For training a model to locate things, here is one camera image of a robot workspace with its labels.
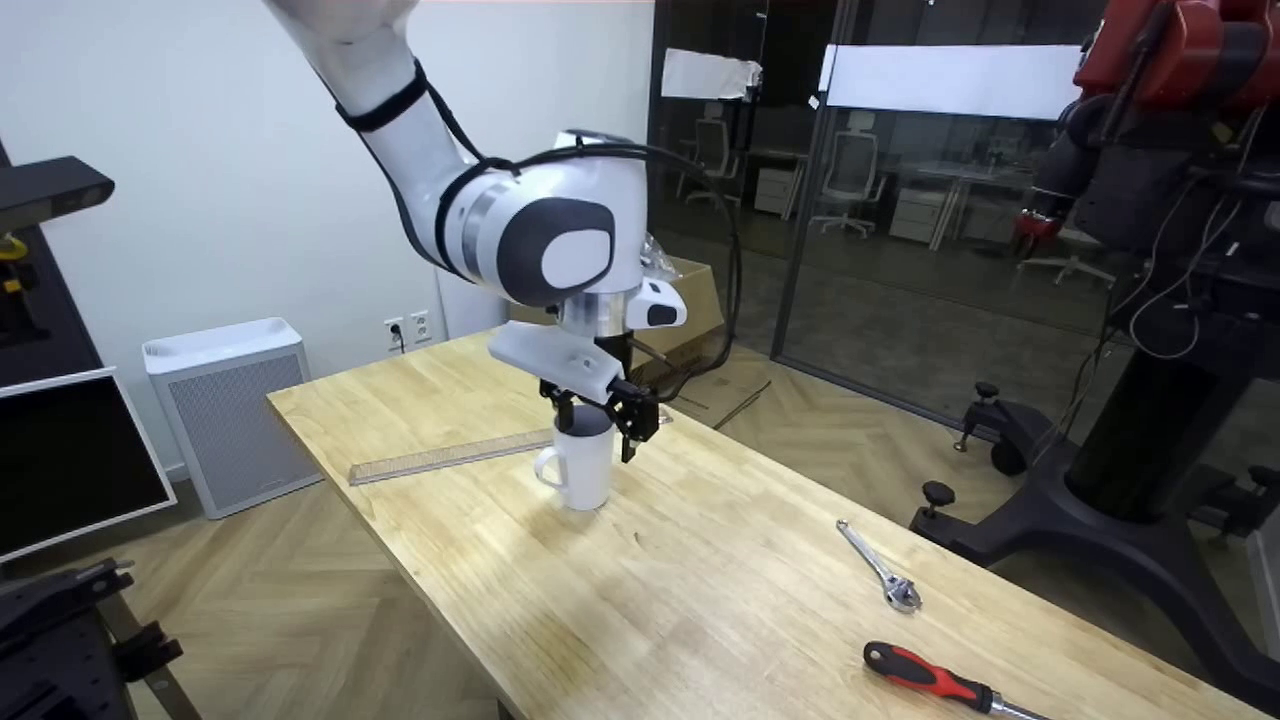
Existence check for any dark office chair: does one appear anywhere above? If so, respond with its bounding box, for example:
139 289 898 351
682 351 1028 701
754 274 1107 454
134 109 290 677
677 104 753 218

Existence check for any black equipment rack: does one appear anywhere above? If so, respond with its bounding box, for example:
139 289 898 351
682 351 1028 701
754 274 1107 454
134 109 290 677
0 139 118 391

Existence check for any white drawer cabinet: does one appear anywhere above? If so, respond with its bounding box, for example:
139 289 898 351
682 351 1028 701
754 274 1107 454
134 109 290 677
884 183 963 251

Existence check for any red black handled screwdriver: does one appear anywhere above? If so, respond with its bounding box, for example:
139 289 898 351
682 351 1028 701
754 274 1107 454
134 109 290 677
861 637 1053 720

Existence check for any white paper sign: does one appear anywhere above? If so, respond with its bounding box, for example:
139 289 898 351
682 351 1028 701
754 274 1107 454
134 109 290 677
654 45 764 104

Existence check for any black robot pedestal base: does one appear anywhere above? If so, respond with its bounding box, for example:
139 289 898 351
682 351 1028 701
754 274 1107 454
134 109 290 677
907 351 1280 716

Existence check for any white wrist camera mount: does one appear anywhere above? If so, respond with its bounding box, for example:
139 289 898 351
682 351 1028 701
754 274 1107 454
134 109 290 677
482 318 632 399

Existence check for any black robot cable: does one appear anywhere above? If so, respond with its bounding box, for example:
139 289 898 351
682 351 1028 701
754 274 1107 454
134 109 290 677
421 74 749 414

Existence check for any white wall outlet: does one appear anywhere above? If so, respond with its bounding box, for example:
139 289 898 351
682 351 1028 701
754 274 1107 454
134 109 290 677
378 307 436 356

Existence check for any brown cardboard box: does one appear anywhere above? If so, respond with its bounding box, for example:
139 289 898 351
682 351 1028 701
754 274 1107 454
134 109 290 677
632 258 730 384

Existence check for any red white office chair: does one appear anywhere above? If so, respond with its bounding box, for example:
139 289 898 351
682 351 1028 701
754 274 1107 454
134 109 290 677
1013 195 1117 293

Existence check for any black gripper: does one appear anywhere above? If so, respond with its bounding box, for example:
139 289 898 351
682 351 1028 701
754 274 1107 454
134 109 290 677
534 333 664 470

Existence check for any white ceramic mug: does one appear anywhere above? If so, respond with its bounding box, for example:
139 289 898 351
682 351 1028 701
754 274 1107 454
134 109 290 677
527 403 618 518

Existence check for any bright white board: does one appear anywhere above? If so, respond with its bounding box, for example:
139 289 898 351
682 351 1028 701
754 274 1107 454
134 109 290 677
815 39 1087 125

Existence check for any black flat screen monitor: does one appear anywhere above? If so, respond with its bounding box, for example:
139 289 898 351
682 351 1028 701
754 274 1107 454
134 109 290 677
0 365 178 567

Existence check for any black glass partition frame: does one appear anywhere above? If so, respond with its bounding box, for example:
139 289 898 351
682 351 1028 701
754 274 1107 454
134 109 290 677
648 0 871 365

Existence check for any black camera stand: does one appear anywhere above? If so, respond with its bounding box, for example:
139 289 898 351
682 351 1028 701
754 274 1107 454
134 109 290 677
0 556 189 720

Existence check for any red baxter robot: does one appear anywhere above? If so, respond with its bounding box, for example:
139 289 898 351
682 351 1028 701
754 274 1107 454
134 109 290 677
1024 0 1280 365

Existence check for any long wooden ruler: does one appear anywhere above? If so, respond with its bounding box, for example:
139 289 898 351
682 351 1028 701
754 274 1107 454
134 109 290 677
342 427 561 491

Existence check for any silver metal wrench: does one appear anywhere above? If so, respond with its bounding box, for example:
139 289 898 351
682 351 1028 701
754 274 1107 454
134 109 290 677
833 518 926 621

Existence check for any flat cardboard sheet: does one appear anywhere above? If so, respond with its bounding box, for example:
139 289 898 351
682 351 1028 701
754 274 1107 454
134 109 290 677
664 347 775 433

